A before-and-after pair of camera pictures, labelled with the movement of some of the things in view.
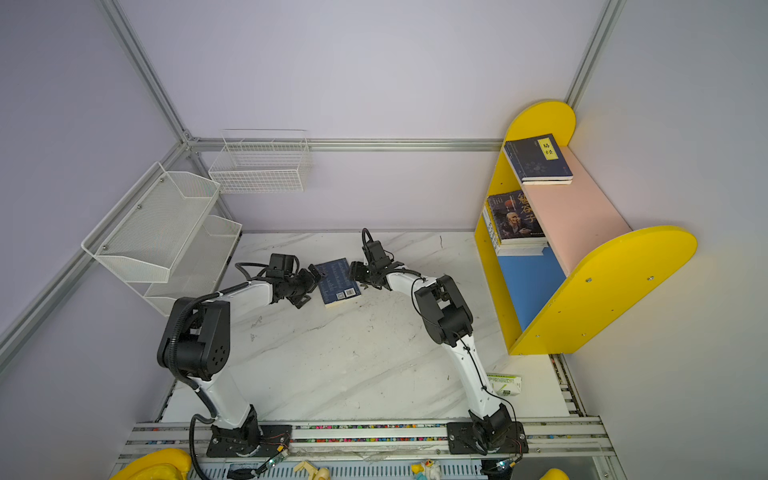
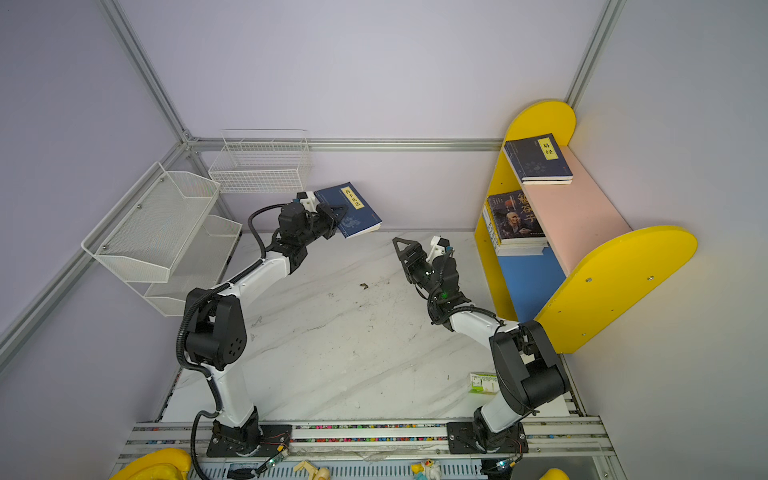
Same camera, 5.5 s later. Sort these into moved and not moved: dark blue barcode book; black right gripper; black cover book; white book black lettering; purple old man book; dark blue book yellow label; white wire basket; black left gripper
Moved: dark blue barcode book; black left gripper; black right gripper
Not moved: purple old man book; white wire basket; black cover book; dark blue book yellow label; white book black lettering
